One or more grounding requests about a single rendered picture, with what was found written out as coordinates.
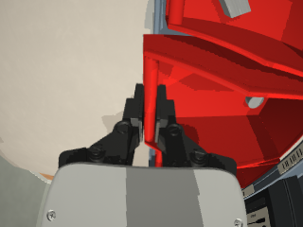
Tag grey metal shelf rack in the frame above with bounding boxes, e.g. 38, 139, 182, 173
149, 0, 303, 200

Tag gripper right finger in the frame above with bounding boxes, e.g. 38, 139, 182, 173
154, 84, 237, 177

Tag grey rectangular block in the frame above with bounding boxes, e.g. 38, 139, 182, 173
219, 0, 251, 18

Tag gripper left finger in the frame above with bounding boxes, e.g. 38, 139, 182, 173
58, 83, 144, 169

